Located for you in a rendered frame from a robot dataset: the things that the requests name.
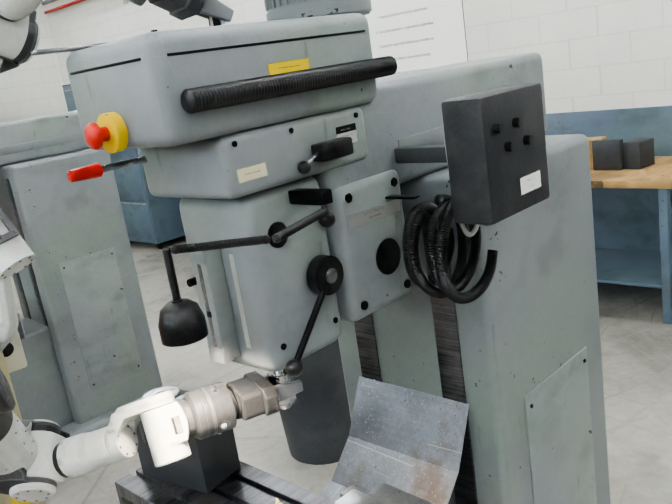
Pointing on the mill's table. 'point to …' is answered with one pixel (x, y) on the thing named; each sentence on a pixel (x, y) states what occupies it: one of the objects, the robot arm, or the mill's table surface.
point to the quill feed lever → (328, 278)
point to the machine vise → (389, 495)
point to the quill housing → (267, 272)
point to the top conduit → (284, 84)
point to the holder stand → (216, 445)
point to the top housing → (342, 31)
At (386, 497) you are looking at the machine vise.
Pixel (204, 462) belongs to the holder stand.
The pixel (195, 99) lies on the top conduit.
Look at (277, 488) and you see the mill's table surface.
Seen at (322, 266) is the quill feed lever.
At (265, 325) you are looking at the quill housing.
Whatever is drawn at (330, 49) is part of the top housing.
